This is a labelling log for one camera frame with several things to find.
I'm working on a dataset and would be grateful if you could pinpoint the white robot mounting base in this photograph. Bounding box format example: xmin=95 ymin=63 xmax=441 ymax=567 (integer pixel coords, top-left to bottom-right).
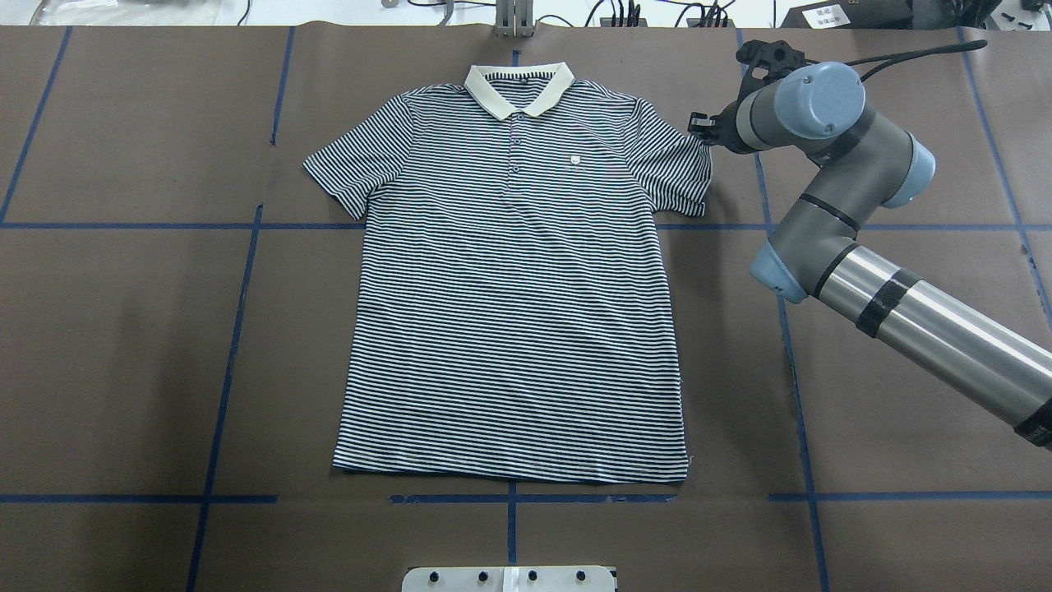
xmin=401 ymin=565 xmax=619 ymax=591

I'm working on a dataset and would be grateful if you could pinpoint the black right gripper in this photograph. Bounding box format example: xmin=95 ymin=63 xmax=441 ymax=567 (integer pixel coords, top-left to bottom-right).
xmin=687 ymin=40 xmax=805 ymax=147

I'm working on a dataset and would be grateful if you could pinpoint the navy white striped polo shirt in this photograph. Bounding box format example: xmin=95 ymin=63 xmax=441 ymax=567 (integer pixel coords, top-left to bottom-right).
xmin=302 ymin=62 xmax=713 ymax=484

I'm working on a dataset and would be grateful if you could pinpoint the aluminium frame post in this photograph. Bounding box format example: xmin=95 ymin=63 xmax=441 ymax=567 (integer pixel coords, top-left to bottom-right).
xmin=495 ymin=0 xmax=537 ymax=38

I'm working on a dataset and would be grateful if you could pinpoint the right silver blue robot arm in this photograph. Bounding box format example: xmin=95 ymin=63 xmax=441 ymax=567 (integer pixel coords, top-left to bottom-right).
xmin=688 ymin=39 xmax=1051 ymax=449

